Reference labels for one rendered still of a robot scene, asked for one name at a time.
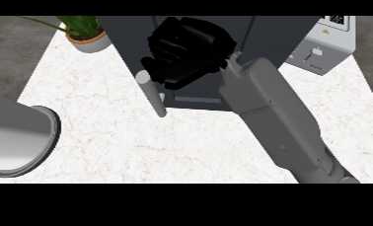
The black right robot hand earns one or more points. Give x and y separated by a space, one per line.
186 55

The green potted plant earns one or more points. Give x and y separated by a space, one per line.
85 32

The dark grey cabinet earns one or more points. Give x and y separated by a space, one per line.
272 36

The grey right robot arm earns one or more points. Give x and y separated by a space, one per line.
279 121

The pale grey appliance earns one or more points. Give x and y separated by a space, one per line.
325 45

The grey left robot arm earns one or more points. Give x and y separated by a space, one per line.
23 141

